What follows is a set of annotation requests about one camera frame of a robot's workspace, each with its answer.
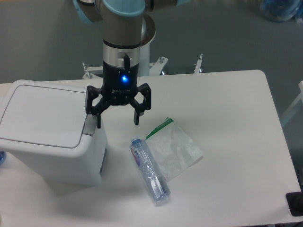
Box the white push-lid trash can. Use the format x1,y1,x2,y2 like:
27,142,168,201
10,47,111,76
0,80,107,185

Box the clear plastic water bottle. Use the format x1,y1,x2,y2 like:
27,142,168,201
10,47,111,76
130,136,170,206

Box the blue plastic bag on floor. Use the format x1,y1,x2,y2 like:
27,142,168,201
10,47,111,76
259,0,303,22

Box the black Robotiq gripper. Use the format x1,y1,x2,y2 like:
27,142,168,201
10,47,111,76
85,62,152,129

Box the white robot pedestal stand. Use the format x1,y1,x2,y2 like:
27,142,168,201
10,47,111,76
81,16,204,80

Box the crumpled white plastic bag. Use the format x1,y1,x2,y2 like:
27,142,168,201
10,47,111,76
145,118,203,181

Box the white frame at right edge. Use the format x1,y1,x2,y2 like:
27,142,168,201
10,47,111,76
280,81,303,127

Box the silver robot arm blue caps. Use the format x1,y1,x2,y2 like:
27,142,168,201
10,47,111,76
73,0,186,128

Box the black device at table edge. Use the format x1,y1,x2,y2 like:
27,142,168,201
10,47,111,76
286,192,303,217

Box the blue object behind trash can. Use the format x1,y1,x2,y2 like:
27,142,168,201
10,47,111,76
0,151,6,165

